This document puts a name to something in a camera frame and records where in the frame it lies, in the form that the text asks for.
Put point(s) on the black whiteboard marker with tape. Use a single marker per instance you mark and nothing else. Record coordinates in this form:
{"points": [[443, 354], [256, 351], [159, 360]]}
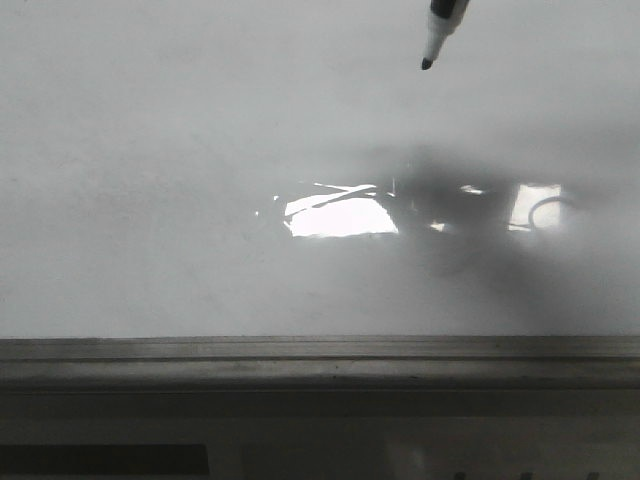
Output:
{"points": [[442, 19]]}

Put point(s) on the white whiteboard with aluminium frame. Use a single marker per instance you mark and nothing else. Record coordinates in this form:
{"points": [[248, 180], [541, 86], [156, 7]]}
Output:
{"points": [[273, 194]]}

